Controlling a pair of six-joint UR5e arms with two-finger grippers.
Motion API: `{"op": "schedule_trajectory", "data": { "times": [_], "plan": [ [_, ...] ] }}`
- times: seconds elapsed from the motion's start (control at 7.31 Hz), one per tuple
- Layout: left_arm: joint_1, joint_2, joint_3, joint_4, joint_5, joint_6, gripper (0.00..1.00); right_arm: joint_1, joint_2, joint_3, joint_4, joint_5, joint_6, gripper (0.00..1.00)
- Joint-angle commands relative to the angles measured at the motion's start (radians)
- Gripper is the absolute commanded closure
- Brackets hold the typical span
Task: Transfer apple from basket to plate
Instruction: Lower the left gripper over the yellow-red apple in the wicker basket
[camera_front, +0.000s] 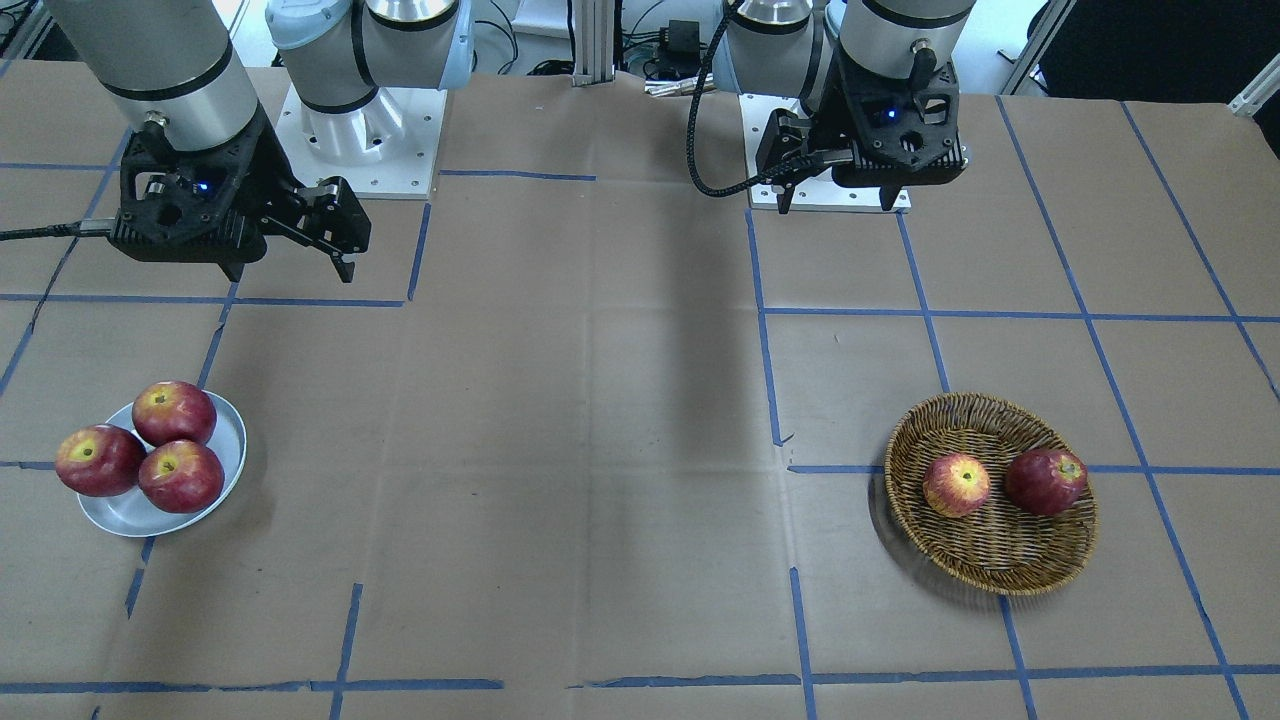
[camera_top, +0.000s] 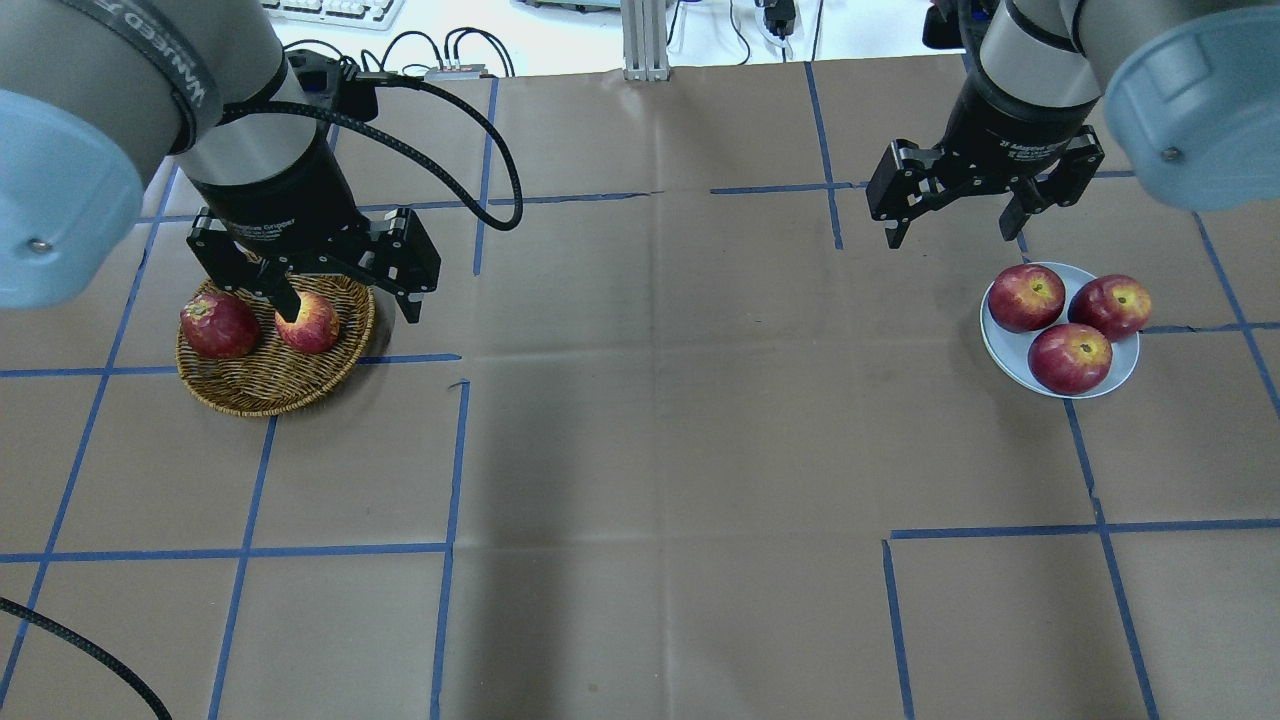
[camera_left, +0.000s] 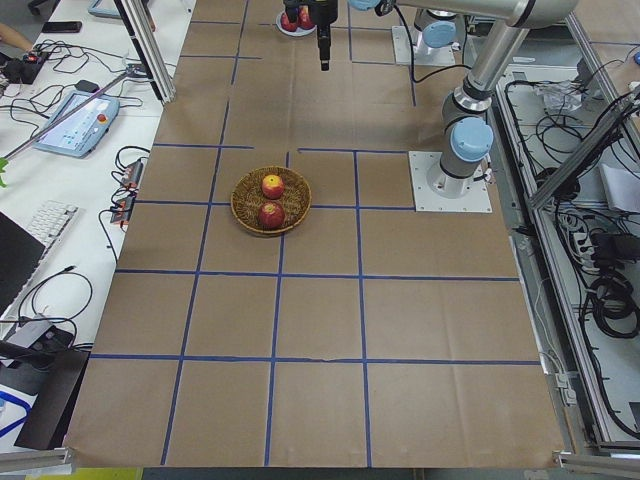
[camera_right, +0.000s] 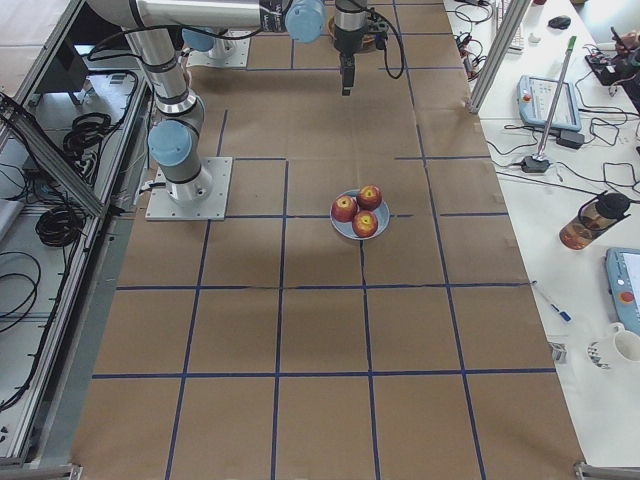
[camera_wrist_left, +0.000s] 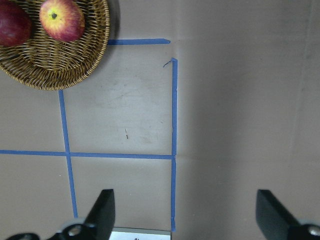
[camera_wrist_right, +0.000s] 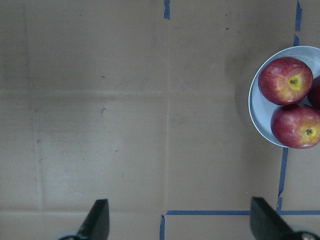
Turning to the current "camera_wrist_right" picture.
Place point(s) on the dark red apple on plate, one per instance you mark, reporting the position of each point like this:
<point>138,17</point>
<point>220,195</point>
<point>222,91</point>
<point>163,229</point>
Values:
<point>314,93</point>

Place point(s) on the red apple with yellow top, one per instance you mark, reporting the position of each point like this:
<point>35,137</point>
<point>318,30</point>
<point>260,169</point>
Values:
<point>285,81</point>

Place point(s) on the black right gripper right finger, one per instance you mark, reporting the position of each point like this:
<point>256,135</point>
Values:
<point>266,224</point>

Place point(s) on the red apple front on plate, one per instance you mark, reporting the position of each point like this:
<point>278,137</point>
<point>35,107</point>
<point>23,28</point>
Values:
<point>296,126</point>

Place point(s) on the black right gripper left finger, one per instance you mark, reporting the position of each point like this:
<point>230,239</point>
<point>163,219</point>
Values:
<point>96,225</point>

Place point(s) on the light blue plate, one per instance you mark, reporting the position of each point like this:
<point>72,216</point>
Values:
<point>260,109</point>

